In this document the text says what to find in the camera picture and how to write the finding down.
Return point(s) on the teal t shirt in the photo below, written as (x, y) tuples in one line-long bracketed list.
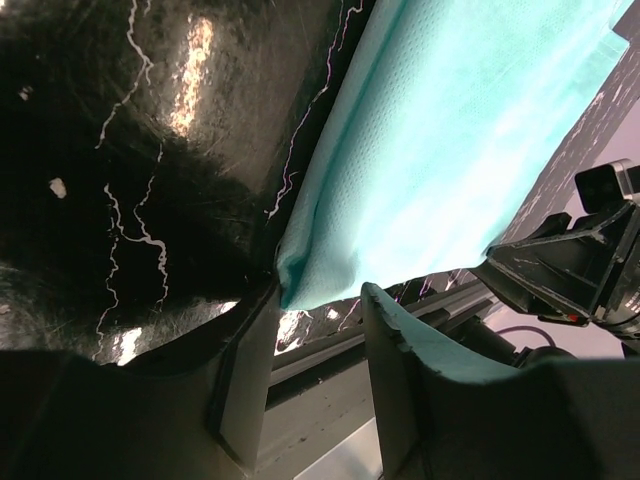
[(448, 113)]

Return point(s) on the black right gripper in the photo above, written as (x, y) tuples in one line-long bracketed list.
[(580, 275)]

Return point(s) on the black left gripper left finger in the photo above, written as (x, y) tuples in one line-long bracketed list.
[(190, 409)]

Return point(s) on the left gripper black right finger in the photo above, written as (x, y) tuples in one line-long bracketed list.
[(446, 412)]

